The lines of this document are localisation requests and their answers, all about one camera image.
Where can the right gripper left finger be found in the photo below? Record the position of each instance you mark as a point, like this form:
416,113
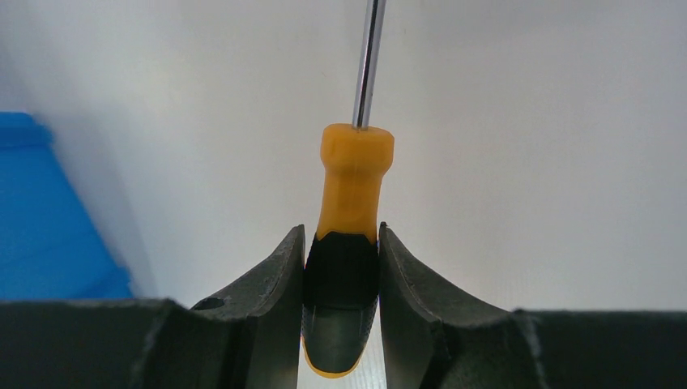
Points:
246,335

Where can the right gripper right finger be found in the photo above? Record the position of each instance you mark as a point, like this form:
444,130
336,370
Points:
435,335

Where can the orange black screwdriver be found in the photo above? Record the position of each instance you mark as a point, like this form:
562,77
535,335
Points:
341,279

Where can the blue plastic bin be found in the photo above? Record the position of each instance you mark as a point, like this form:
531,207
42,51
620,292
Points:
49,245

